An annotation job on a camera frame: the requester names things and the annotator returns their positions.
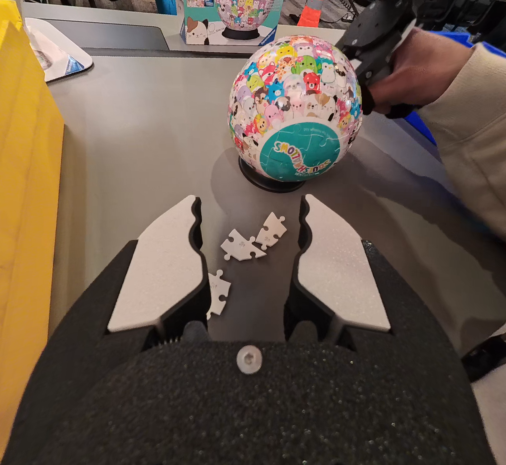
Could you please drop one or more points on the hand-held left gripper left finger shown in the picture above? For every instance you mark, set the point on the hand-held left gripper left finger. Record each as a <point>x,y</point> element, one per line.
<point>158,275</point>

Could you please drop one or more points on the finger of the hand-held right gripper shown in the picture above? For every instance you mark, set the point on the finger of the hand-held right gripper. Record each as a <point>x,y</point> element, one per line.
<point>355,65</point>

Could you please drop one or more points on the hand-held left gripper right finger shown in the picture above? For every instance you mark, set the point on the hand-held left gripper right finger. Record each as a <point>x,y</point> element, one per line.
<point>340,275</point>

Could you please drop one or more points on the colourful puzzle ball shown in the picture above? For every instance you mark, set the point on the colourful puzzle ball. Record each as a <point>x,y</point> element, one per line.
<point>292,109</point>

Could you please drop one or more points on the round black ball stand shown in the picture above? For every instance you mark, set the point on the round black ball stand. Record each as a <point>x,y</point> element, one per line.
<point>272,185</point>

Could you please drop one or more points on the person's right forearm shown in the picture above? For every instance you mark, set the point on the person's right forearm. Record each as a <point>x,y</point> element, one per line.
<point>474,137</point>

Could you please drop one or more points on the white puzzle piece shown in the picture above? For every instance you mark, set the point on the white puzzle piece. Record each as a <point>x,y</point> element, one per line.
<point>239,245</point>
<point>272,232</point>
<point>218,295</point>

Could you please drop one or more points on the person's right hand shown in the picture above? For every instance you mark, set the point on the person's right hand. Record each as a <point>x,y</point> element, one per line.
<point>427,66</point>

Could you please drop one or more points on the blue plastic bin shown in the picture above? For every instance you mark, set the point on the blue plastic bin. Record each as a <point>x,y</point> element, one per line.
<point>423,129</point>

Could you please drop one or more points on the white printed sheet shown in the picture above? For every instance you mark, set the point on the white printed sheet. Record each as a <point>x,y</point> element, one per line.
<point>59,54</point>

